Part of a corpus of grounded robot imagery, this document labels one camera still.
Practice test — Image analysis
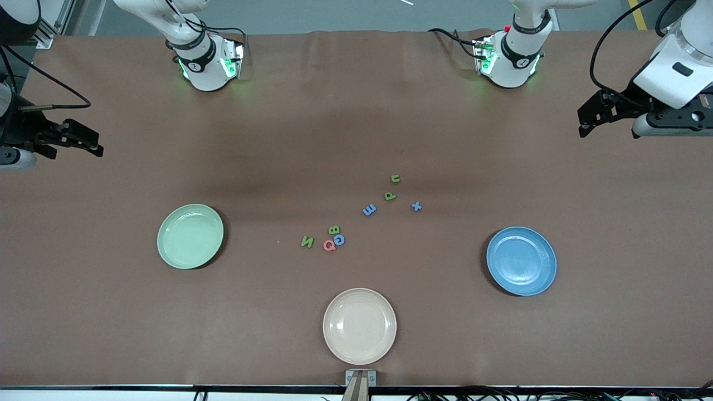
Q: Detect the light green plate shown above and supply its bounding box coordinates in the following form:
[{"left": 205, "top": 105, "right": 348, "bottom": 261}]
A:
[{"left": 157, "top": 204, "right": 224, "bottom": 270}]

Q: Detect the blue plate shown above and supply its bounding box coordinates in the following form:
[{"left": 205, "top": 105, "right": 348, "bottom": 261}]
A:
[{"left": 486, "top": 226, "right": 558, "bottom": 296}]

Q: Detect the brown table mat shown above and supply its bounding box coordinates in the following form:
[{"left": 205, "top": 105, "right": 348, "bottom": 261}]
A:
[{"left": 0, "top": 29, "right": 713, "bottom": 388}]

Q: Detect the beige plate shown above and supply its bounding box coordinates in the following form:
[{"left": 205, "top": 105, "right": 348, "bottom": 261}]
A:
[{"left": 323, "top": 288, "right": 397, "bottom": 365}]

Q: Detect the aluminium frame profile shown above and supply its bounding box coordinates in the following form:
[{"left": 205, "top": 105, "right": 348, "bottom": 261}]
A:
[{"left": 32, "top": 0, "right": 76, "bottom": 50}]

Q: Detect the black arm base cable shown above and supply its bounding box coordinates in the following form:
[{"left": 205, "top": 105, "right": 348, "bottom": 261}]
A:
[
  {"left": 177, "top": 14, "right": 249, "bottom": 53},
  {"left": 427, "top": 27, "right": 481, "bottom": 60}
]

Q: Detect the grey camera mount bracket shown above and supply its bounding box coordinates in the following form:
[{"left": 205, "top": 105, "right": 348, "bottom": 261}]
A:
[{"left": 342, "top": 369, "right": 377, "bottom": 401}]

